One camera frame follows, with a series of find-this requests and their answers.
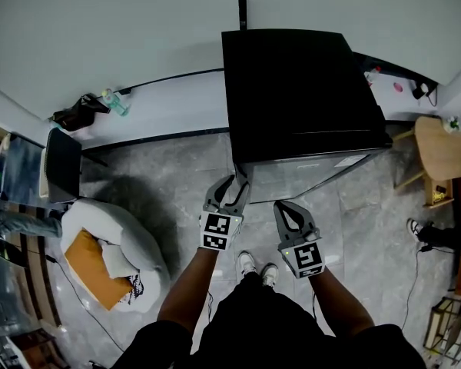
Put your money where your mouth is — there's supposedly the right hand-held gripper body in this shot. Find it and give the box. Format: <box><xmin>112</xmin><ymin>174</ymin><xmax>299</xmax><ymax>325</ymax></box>
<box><xmin>278</xmin><ymin>231</ymin><xmax>327</xmax><ymax>280</ymax></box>

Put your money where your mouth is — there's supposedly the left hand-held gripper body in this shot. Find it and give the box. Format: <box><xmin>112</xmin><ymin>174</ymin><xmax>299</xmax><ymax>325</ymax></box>
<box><xmin>198</xmin><ymin>204</ymin><xmax>244</xmax><ymax>251</ymax></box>

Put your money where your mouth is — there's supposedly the black microwave oven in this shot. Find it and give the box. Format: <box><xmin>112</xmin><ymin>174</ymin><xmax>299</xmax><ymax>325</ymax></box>
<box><xmin>234</xmin><ymin>146</ymin><xmax>393</xmax><ymax>205</ymax></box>

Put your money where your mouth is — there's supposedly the person's right forearm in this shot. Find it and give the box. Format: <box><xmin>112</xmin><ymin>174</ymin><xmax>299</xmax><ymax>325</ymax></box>
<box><xmin>309</xmin><ymin>271</ymin><xmax>376</xmax><ymax>337</ymax></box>

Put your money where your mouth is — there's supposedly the person's left forearm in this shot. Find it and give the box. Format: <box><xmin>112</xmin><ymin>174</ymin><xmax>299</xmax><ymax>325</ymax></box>
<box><xmin>157</xmin><ymin>246</ymin><xmax>221</xmax><ymax>334</ymax></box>

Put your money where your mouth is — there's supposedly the black glass-door fridge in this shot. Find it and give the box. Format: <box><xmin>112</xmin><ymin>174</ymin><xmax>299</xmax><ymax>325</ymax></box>
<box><xmin>221</xmin><ymin>28</ymin><xmax>394</xmax><ymax>165</ymax></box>

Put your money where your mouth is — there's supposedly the person's right white sneaker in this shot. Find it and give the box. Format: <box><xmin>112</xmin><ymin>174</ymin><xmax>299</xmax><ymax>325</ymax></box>
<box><xmin>261</xmin><ymin>263</ymin><xmax>280</xmax><ymax>288</ymax></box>

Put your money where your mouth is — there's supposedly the person's white sneaker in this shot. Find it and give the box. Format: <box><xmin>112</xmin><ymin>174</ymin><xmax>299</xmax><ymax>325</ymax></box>
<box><xmin>261</xmin><ymin>263</ymin><xmax>280</xmax><ymax>288</ymax></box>
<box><xmin>237</xmin><ymin>251</ymin><xmax>258</xmax><ymax>278</ymax></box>

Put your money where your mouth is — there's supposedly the person's left white sneaker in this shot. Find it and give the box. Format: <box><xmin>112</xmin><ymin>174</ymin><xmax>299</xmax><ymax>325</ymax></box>
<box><xmin>237</xmin><ymin>251</ymin><xmax>258</xmax><ymax>278</ymax></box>

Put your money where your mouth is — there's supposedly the white beanbag chair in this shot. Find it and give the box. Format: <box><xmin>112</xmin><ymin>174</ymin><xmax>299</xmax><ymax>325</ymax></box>
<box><xmin>60</xmin><ymin>198</ymin><xmax>172</xmax><ymax>314</ymax></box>

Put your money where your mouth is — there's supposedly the person's black clothing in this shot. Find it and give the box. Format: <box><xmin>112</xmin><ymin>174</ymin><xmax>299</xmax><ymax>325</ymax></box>
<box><xmin>111</xmin><ymin>273</ymin><xmax>427</xmax><ymax>369</ymax></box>

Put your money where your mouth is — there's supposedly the white table with bottles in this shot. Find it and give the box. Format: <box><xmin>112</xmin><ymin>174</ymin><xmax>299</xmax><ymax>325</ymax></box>
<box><xmin>48</xmin><ymin>67</ymin><xmax>439</xmax><ymax>158</ymax></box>

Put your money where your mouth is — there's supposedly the black white patterned cushion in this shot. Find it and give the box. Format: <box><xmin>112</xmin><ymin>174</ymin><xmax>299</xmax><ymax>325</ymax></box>
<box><xmin>101</xmin><ymin>242</ymin><xmax>145</xmax><ymax>306</ymax></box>

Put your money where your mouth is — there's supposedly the orange cushion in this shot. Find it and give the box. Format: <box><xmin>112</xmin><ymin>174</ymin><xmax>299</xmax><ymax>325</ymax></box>
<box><xmin>64</xmin><ymin>228</ymin><xmax>134</xmax><ymax>312</ymax></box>

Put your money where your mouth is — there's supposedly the wooden crate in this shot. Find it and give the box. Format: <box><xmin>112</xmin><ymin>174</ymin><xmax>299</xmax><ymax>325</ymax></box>
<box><xmin>422</xmin><ymin>176</ymin><xmax>456</xmax><ymax>211</ymax></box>

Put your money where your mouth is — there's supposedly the green label water bottle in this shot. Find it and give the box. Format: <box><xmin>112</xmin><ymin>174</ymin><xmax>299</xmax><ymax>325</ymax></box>
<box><xmin>101</xmin><ymin>88</ymin><xmax>131</xmax><ymax>118</ymax></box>

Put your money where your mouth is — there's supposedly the black flat panel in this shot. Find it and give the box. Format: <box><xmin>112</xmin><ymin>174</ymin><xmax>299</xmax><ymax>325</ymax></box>
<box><xmin>45</xmin><ymin>128</ymin><xmax>83</xmax><ymax>204</ymax></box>

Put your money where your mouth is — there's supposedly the round wooden side table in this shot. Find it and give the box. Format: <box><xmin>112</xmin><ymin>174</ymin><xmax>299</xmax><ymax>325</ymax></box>
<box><xmin>393</xmin><ymin>115</ymin><xmax>461</xmax><ymax>191</ymax></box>

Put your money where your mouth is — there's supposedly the dark handbag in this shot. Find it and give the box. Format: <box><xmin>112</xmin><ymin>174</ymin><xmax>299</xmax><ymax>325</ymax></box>
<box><xmin>51</xmin><ymin>93</ymin><xmax>112</xmax><ymax>132</ymax></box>

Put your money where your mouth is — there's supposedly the red cap bottle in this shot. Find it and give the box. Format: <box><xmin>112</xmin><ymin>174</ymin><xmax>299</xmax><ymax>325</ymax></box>
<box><xmin>363</xmin><ymin>66</ymin><xmax>383</xmax><ymax>88</ymax></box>

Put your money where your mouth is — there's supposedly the white box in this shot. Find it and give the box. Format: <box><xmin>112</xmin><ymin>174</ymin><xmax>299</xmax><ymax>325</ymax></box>
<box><xmin>38</xmin><ymin>147</ymin><xmax>51</xmax><ymax>200</ymax></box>

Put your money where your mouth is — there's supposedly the black cylindrical cup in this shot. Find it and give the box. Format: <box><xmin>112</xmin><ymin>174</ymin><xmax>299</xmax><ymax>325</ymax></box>
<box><xmin>411</xmin><ymin>82</ymin><xmax>431</xmax><ymax>101</ymax></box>

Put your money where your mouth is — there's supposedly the small potted plant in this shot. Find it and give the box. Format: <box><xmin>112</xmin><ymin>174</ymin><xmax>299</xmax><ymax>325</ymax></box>
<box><xmin>443</xmin><ymin>115</ymin><xmax>461</xmax><ymax>135</ymax></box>

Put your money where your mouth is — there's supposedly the brown striped rug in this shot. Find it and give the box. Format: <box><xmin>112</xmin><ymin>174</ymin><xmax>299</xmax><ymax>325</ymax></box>
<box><xmin>15</xmin><ymin>232</ymin><xmax>62</xmax><ymax>328</ymax></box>

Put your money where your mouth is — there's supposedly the blue mottled tabletop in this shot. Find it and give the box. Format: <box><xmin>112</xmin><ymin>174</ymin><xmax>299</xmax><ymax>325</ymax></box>
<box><xmin>0</xmin><ymin>134</ymin><xmax>47</xmax><ymax>203</ymax></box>

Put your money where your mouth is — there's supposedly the white roller blind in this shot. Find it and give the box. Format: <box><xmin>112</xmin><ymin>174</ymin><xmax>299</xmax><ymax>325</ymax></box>
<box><xmin>0</xmin><ymin>0</ymin><xmax>242</xmax><ymax>121</ymax></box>
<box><xmin>245</xmin><ymin>0</ymin><xmax>461</xmax><ymax>87</ymax></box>

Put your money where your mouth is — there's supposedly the black floor cable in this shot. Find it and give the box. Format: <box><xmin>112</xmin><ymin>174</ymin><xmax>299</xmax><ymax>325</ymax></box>
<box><xmin>401</xmin><ymin>244</ymin><xmax>446</xmax><ymax>331</ymax></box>
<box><xmin>45</xmin><ymin>254</ymin><xmax>126</xmax><ymax>354</ymax></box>

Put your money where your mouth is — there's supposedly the metal wire rack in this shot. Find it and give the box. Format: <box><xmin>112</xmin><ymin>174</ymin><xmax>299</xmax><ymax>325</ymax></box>
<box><xmin>423</xmin><ymin>296</ymin><xmax>461</xmax><ymax>365</ymax></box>

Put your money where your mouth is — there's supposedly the black window post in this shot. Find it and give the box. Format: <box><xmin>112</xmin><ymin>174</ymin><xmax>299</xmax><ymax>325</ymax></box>
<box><xmin>236</xmin><ymin>0</ymin><xmax>248</xmax><ymax>31</ymax></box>

